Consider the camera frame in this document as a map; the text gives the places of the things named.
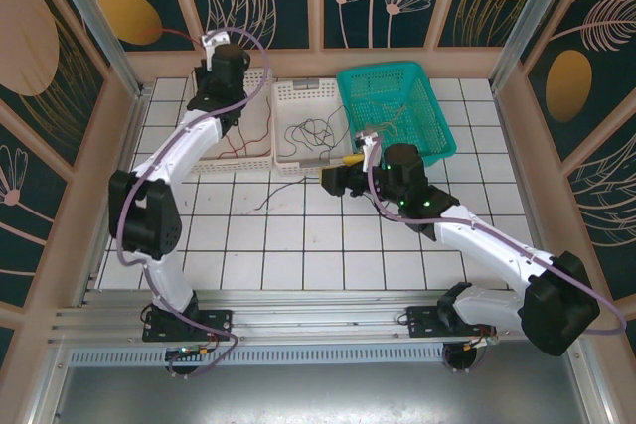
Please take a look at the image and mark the yellow cable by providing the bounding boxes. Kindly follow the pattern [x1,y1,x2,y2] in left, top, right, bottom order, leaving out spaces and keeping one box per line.
[370,100,411,123]
[364,119,399,141]

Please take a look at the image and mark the black cable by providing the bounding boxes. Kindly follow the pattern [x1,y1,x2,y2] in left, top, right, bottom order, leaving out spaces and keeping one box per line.
[253,173,327,212]
[317,104,351,160]
[283,118,319,157]
[297,118,336,150]

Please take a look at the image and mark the teal plastic basket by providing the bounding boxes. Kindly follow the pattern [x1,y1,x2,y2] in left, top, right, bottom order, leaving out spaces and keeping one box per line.
[336,61,458,170]

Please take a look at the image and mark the large white plastic basket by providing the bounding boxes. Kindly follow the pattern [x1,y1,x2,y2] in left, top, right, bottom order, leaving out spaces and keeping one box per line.
[186,66,277,175]

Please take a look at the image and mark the grey metal sheet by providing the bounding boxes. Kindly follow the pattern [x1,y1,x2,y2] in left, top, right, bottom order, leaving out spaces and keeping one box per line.
[27,339,615,424]

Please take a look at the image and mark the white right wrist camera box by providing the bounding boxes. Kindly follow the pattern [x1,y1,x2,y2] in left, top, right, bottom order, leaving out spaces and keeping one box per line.
[354,129,382,172]

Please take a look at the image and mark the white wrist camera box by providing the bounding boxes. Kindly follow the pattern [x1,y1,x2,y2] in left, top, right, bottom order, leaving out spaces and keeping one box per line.
[200,30,232,73]
[354,129,382,172]

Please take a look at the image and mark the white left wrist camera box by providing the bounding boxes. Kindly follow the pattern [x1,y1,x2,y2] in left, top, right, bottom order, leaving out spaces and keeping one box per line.
[200,30,232,73]

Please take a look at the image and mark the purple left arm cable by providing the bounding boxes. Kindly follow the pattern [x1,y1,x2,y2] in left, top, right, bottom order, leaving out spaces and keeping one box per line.
[111,26,274,381]

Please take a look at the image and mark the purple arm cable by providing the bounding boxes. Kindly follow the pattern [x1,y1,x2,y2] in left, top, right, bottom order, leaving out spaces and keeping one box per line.
[366,143,629,375]
[111,26,274,381]

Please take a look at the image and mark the white basket with grey handles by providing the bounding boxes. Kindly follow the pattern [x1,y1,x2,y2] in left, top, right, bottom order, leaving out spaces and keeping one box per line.
[270,78,357,179]

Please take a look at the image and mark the aluminium side rail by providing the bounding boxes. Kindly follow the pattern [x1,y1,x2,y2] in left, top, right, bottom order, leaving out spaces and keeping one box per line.
[491,88,565,299]
[74,88,153,309]

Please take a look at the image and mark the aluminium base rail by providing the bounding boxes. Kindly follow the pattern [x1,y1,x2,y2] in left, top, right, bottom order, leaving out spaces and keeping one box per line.
[47,288,595,346]

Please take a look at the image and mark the aluminium frame post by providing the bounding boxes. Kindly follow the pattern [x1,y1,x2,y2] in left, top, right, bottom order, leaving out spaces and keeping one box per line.
[489,0,581,93]
[52,0,153,100]

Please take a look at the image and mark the grey slotted cable duct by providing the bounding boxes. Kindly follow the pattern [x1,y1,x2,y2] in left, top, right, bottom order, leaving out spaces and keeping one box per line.
[69,348,448,369]

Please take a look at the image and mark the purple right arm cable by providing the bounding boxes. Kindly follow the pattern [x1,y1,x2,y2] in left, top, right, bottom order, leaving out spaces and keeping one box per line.
[366,143,629,375]

